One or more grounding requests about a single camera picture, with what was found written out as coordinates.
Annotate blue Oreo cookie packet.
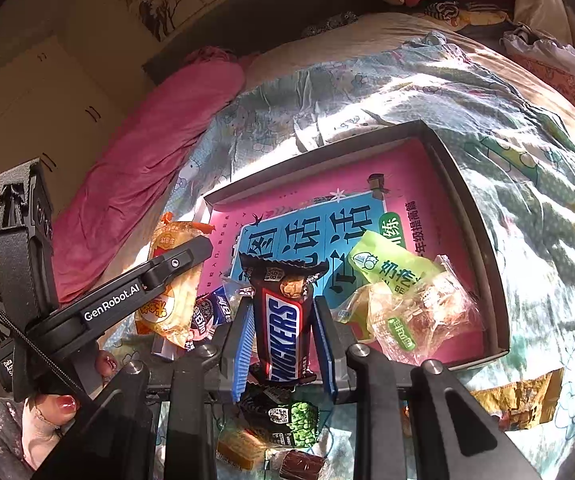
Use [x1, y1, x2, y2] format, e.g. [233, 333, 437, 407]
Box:
[184, 285, 237, 350]

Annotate brown Snickers bar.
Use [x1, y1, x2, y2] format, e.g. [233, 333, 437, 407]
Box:
[239, 252, 329, 386]

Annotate orange bread packet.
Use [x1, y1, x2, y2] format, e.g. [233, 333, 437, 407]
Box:
[135, 211, 215, 348]

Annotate green pastry packet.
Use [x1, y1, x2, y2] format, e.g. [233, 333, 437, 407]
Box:
[346, 231, 444, 299]

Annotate clear green-label pastry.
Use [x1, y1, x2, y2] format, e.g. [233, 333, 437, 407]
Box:
[368, 255, 484, 365]

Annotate clear small cake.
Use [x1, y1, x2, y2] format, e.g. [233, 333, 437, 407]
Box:
[217, 428, 268, 471]

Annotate left hand painted nails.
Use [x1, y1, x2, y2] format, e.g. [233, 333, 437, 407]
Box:
[20, 349, 122, 470]

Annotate black green pea snack packet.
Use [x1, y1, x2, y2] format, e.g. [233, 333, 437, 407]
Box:
[239, 382, 319, 448]

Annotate small brown wrapped candy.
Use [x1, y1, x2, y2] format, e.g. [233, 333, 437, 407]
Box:
[279, 450, 327, 480]

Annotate pink and blue book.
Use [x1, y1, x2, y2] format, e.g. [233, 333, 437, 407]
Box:
[199, 138, 478, 310]

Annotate pink quilt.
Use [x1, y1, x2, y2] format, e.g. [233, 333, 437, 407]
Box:
[52, 47, 245, 304]

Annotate dark cardboard box tray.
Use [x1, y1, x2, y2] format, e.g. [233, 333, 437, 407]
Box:
[200, 122, 510, 370]

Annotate yellow cow print snack bar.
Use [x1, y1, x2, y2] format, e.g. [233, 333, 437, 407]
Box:
[471, 368, 563, 431]

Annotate Hello Kitty patterned blanket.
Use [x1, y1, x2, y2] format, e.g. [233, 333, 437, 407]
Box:
[102, 29, 575, 480]

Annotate beige wardrobe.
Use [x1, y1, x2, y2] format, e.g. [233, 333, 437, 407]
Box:
[0, 37, 123, 214]

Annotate dark wooden headboard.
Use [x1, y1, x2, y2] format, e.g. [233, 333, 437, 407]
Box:
[142, 0, 385, 84]

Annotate white plastic bag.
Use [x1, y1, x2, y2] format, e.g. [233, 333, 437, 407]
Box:
[501, 25, 575, 76]

